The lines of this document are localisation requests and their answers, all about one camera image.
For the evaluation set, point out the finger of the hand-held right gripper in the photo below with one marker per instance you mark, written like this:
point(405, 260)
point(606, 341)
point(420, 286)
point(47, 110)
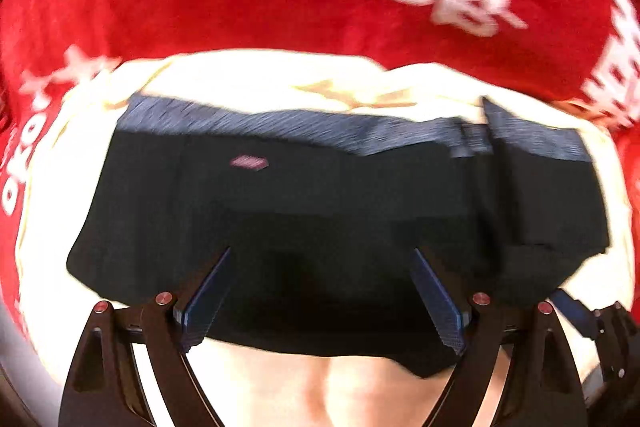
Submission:
point(572, 309)

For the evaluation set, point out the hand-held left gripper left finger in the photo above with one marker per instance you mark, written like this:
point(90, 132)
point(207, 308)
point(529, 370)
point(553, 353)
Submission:
point(206, 304)

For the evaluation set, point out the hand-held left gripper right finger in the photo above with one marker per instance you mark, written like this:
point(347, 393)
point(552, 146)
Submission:
point(441, 307)

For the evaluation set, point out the black pants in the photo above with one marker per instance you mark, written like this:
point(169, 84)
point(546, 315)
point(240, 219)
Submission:
point(310, 232)

